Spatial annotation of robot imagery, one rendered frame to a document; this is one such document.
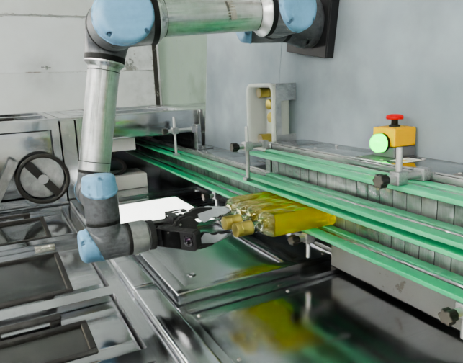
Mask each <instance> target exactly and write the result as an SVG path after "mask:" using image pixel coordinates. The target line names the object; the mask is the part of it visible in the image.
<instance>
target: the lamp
mask: <svg viewBox="0 0 463 363"><path fill-rule="evenodd" d="M369 145H370V148H371V149H372V150H373V151H374V152H376V153H379V152H380V153H382V152H386V151H387V150H388V149H389V147H390V139H389V137H388V136H387V135H386V134H384V133H380V134H376V135H373V136H372V137H371V139H370V141H369Z"/></svg>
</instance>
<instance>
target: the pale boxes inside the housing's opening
mask: <svg viewBox="0 0 463 363"><path fill-rule="evenodd" d="M135 149H136V147H135V138H121V139H113V144H112V152H115V151H128V150H135ZM120 171H121V170H116V171H110V173H111V174H116V173H118V172H120ZM115 178H116V183H117V186H118V191H119V190H124V189H134V188H139V187H147V186H148V180H147V173H145V172H144V171H141V170H140V169H138V168H133V169H126V171H125V172H124V173H123V174H121V175H116V176H115Z"/></svg>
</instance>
